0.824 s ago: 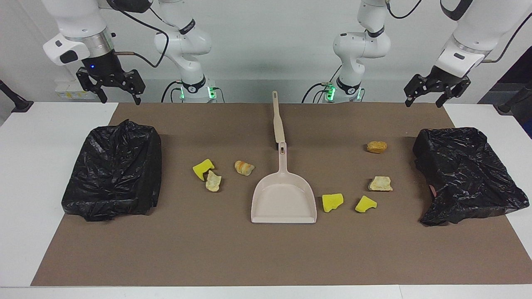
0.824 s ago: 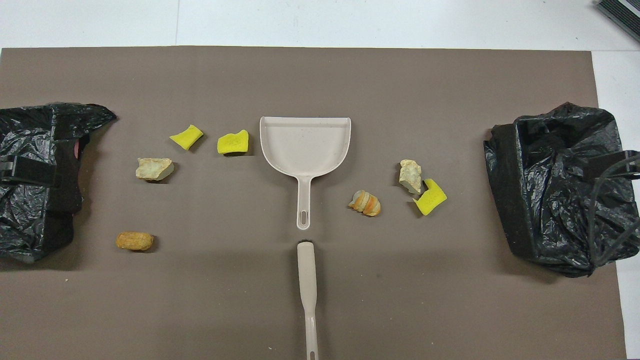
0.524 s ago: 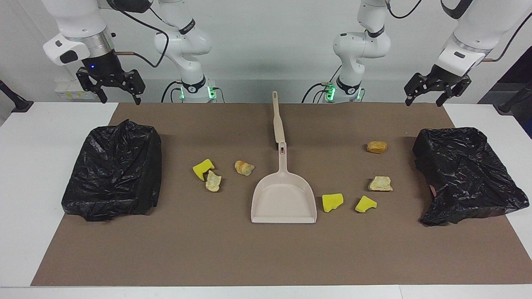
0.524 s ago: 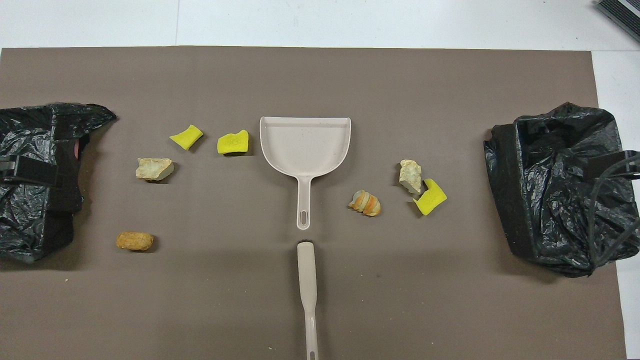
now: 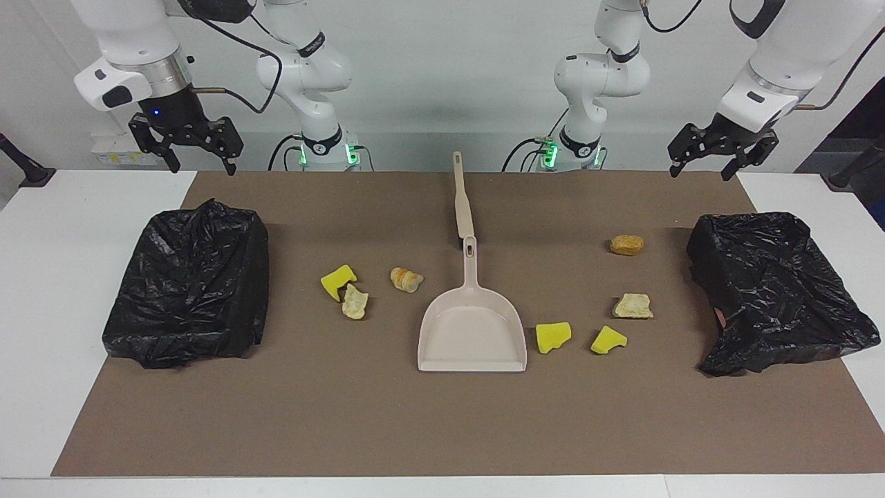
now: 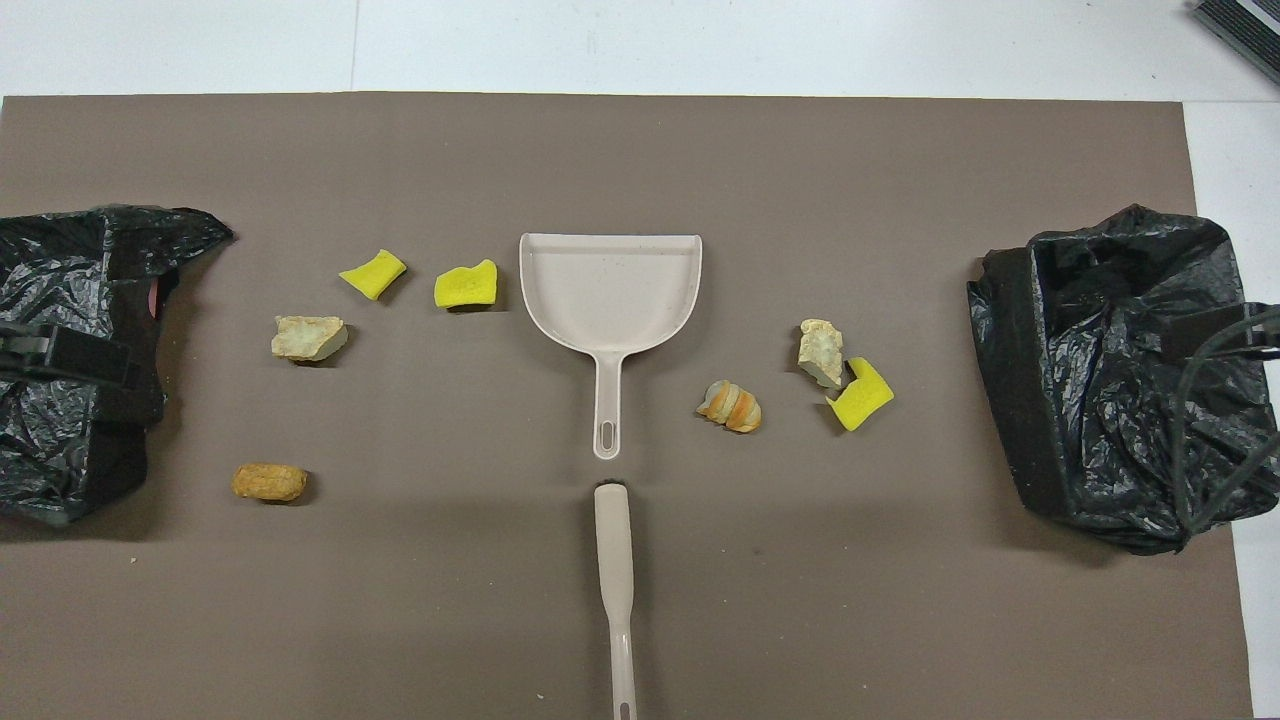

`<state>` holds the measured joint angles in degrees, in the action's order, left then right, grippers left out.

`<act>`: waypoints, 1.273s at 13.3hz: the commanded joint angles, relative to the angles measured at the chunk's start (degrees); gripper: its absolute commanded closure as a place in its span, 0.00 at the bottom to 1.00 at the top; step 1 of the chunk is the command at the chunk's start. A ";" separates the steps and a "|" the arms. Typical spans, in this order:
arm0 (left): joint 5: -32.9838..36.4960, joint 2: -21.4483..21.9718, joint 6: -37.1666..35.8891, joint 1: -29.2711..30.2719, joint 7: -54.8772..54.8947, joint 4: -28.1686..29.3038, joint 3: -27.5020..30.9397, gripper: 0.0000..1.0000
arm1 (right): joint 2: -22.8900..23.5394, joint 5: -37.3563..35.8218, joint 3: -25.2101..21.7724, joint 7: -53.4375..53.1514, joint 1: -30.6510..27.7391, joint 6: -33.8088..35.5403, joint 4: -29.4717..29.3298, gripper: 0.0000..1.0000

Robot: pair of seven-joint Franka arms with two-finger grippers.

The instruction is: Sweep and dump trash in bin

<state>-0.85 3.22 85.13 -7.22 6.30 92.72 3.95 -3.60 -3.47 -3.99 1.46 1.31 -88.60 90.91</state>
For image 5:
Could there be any black stand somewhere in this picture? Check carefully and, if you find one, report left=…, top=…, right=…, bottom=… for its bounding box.
left=0, top=131, right=57, bottom=189
left=828, top=133, right=885, bottom=192

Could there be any beige plastic dustpan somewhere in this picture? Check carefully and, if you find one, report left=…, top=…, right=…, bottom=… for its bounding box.
left=417, top=235, right=528, bottom=374

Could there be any black cable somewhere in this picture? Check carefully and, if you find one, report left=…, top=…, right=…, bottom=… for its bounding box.
left=501, top=137, right=548, bottom=173
left=641, top=0, right=703, bottom=34
left=268, top=134, right=306, bottom=172
left=794, top=26, right=885, bottom=111
left=181, top=0, right=284, bottom=115

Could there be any pale bread piece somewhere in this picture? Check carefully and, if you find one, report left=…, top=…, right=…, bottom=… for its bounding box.
left=341, top=283, right=370, bottom=322
left=612, top=293, right=655, bottom=320

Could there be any yellow sponge piece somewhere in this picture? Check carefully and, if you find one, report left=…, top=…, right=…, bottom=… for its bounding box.
left=535, top=321, right=573, bottom=356
left=319, top=264, right=359, bottom=304
left=590, top=325, right=629, bottom=356

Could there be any bin with black bag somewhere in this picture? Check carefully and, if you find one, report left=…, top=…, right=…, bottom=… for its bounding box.
left=686, top=211, right=882, bottom=378
left=102, top=198, right=271, bottom=370

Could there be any small croissant piece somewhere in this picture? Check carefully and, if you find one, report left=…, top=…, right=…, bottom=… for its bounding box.
left=389, top=266, right=425, bottom=295

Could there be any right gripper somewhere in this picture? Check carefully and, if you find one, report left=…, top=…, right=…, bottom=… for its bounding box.
left=128, top=86, right=245, bottom=176

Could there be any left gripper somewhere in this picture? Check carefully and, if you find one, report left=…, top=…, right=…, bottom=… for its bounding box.
left=667, top=112, right=781, bottom=183

